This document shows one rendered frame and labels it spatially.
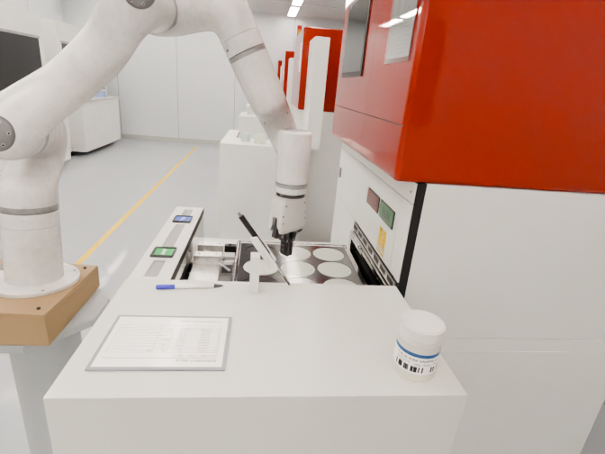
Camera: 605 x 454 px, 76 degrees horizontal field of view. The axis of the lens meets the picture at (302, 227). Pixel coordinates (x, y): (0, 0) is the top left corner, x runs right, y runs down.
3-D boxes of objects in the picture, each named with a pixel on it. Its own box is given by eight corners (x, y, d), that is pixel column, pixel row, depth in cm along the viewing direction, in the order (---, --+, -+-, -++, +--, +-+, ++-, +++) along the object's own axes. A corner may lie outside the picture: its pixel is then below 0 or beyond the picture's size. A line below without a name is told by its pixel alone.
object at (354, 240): (351, 254, 139) (355, 229, 136) (389, 325, 98) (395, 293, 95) (347, 253, 139) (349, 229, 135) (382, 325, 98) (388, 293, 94)
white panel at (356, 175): (338, 226, 174) (348, 136, 160) (396, 337, 98) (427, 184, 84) (330, 225, 174) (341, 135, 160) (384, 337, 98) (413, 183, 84)
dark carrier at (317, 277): (343, 248, 131) (344, 247, 131) (370, 302, 99) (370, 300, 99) (241, 244, 127) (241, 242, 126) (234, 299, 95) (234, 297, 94)
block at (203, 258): (221, 259, 118) (221, 251, 117) (221, 265, 114) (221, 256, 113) (194, 258, 117) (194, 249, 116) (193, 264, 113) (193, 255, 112)
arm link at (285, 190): (292, 177, 105) (291, 186, 106) (268, 180, 99) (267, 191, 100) (315, 183, 100) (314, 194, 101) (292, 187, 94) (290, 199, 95)
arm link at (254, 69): (233, 63, 99) (282, 169, 110) (226, 59, 84) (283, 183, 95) (265, 48, 98) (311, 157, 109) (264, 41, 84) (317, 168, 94)
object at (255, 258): (275, 286, 88) (278, 231, 84) (275, 294, 85) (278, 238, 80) (248, 285, 88) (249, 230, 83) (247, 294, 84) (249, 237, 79)
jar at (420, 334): (424, 355, 69) (435, 309, 66) (441, 383, 63) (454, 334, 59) (386, 354, 68) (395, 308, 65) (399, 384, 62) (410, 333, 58)
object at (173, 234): (203, 243, 143) (203, 207, 138) (171, 333, 92) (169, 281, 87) (177, 242, 142) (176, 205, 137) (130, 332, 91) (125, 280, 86)
